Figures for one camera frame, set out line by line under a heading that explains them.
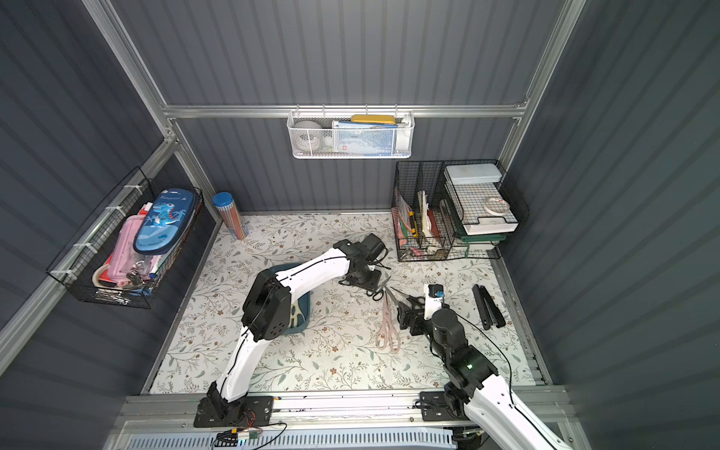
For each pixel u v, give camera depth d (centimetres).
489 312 89
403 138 85
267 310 56
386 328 89
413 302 94
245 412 72
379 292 96
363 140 87
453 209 105
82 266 62
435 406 73
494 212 93
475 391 54
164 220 70
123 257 67
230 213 101
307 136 84
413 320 69
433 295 67
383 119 89
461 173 103
